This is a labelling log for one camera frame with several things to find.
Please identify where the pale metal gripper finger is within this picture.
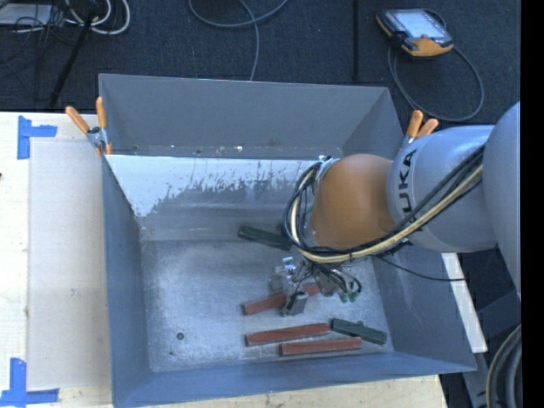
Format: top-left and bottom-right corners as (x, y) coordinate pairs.
(278, 291), (310, 318)
(269, 267), (297, 294)

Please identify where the red-brown flat block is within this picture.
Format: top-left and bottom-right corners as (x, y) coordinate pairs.
(278, 336), (364, 358)
(240, 281), (322, 316)
(244, 321), (332, 348)

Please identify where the dark green flat block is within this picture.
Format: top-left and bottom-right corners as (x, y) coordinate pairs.
(330, 317), (388, 347)
(237, 224), (293, 252)

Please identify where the grey metal bin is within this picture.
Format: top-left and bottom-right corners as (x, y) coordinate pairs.
(98, 73), (478, 408)

